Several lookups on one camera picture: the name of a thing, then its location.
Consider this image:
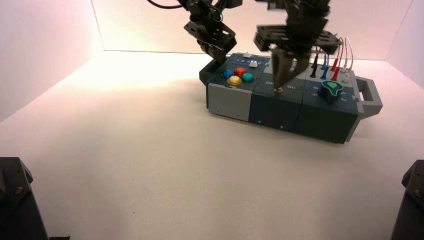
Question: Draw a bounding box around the blue jumper cable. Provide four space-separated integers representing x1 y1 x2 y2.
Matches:
319 32 339 80

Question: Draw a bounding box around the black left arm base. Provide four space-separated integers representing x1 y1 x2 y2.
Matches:
0 157 49 240

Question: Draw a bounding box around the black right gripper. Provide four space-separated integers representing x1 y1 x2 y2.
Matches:
253 14 343 88

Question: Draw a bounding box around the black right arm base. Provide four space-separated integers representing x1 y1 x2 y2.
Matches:
390 159 424 240

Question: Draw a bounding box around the red jumper cable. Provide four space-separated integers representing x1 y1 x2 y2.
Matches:
330 37 345 82

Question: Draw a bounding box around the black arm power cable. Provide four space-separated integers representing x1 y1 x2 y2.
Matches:
145 0 186 10

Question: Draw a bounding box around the black jumper cable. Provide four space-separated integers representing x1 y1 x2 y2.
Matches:
309 46 321 79

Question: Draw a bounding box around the dark rotary knob green top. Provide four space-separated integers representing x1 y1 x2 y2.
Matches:
318 79 344 104

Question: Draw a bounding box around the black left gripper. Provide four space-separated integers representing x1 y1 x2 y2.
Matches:
183 19 238 64

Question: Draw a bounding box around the blue grey control box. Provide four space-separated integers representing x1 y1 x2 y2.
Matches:
198 52 384 145

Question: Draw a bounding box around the white jumper cable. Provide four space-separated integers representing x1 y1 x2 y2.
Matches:
341 37 354 84

